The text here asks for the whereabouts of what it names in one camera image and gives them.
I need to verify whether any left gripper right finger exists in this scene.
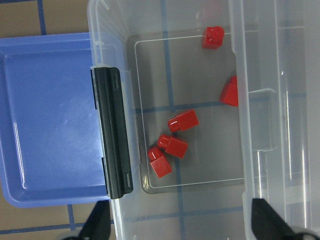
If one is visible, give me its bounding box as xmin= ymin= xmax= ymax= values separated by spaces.
xmin=251 ymin=198 xmax=296 ymax=240

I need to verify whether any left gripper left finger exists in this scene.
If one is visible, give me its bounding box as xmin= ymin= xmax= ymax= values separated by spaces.
xmin=78 ymin=200 xmax=111 ymax=240

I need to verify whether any red block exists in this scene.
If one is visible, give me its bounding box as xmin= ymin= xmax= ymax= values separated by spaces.
xmin=201 ymin=26 xmax=225 ymax=49
xmin=219 ymin=75 xmax=239 ymax=107
xmin=167 ymin=109 xmax=200 ymax=132
xmin=147 ymin=146 xmax=173 ymax=178
xmin=157 ymin=134 xmax=189 ymax=159

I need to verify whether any clear plastic box lid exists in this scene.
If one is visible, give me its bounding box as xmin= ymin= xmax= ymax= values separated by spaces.
xmin=228 ymin=0 xmax=320 ymax=240

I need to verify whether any red block in box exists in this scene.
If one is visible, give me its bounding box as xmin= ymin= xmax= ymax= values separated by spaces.
xmin=201 ymin=26 xmax=225 ymax=49
xmin=147 ymin=146 xmax=173 ymax=178
xmin=157 ymin=134 xmax=189 ymax=159
xmin=219 ymin=75 xmax=239 ymax=107

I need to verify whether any clear plastic storage box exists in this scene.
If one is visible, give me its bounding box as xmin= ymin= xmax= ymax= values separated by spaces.
xmin=87 ymin=0 xmax=320 ymax=240

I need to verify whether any blue plastic tray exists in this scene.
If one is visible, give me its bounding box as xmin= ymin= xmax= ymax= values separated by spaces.
xmin=0 ymin=33 xmax=108 ymax=208

